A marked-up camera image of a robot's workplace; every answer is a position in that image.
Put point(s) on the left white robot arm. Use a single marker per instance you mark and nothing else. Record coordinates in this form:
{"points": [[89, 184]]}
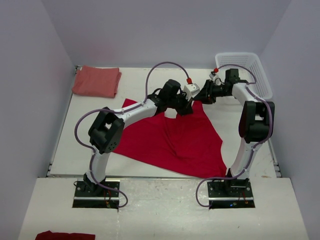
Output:
{"points": [[106, 131]]}

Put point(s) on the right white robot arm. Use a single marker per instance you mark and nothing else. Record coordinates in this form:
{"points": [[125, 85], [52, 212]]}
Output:
{"points": [[256, 122]]}

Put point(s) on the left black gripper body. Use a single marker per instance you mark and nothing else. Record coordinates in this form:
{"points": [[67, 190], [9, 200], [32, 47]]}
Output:
{"points": [[174, 102]]}

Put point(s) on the folded pink t shirt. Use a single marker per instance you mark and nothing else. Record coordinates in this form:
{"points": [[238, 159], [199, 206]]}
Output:
{"points": [[97, 82]]}

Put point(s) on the bright red t shirt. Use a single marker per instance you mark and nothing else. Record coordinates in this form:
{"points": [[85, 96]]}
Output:
{"points": [[187, 145]]}

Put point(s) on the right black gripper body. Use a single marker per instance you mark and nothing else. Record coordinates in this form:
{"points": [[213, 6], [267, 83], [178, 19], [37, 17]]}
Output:
{"points": [[220, 91]]}

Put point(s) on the white plastic basket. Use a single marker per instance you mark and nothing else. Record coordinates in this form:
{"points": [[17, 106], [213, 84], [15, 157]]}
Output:
{"points": [[251, 62]]}

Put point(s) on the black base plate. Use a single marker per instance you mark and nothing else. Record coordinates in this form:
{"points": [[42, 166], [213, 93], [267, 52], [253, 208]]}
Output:
{"points": [[102, 198], [230, 194]]}

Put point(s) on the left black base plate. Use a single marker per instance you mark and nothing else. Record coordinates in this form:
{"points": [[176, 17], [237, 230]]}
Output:
{"points": [[102, 198]]}

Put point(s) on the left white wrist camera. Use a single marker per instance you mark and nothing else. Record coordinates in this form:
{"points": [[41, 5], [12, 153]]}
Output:
{"points": [[191, 89]]}

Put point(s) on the dark red cloth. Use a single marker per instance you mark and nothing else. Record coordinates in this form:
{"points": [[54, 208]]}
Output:
{"points": [[49, 235]]}

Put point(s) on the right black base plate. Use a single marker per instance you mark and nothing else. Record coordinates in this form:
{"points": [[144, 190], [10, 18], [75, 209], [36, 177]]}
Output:
{"points": [[230, 194]]}

